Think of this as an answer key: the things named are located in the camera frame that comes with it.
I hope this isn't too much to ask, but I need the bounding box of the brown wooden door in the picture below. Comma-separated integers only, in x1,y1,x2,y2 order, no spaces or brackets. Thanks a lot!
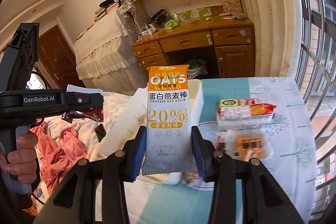
38,25,85,89

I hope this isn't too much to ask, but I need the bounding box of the blue white patterned tablecloth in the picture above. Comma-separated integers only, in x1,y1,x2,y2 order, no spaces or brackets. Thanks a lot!
125,77,316,223

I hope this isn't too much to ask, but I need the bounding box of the orange oats protein bar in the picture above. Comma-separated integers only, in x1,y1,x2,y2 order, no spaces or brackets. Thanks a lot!
142,65,197,174

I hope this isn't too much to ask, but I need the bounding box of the red white biscuit pack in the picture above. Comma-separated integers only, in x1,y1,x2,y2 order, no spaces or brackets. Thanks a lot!
217,103,277,130

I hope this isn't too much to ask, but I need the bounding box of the cream curtain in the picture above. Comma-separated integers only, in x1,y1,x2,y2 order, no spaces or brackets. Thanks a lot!
242,0,302,77

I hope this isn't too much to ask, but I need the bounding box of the floral pink white blanket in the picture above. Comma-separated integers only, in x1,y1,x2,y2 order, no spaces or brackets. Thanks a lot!
32,92,131,203

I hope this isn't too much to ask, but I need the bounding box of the brownie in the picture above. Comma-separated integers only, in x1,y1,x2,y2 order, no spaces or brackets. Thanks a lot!
215,128,273,161

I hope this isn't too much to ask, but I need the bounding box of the lace covered cabinet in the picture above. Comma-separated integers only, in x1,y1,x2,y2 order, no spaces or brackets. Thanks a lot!
73,9,148,95

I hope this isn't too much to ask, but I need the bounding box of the wooden desk with drawers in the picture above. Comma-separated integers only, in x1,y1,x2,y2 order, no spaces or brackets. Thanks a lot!
132,16,256,78

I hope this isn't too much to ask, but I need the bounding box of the dark red snowflake snack bag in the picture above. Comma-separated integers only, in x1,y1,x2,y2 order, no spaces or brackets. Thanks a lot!
62,106,104,123

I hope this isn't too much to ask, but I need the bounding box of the white plastic bag under desk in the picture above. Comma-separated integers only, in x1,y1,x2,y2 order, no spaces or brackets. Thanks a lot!
187,59,207,79

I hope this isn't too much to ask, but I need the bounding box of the red white cookies pack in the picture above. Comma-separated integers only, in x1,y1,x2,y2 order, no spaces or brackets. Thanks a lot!
239,98,261,106

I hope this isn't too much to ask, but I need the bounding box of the black phone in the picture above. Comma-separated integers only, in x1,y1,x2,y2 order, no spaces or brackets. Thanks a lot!
95,124,106,143

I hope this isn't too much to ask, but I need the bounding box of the large Calleton bread bag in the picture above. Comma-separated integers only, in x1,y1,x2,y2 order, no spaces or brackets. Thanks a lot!
141,172,214,191

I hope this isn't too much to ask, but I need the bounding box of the person's left hand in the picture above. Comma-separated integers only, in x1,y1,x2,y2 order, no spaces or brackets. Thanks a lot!
1,131,38,184

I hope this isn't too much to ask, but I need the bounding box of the green small snack pack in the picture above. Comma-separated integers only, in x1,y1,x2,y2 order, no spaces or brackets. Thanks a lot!
218,99,240,108

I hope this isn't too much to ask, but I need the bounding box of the metal window grille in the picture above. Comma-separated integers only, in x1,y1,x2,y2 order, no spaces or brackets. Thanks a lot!
295,0,335,223

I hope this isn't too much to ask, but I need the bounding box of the green tissue pack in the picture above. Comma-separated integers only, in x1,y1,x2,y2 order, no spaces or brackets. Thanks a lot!
165,19,180,30

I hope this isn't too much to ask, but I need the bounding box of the white plastic storage bin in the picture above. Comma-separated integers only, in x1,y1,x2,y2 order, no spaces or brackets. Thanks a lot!
99,78,205,159

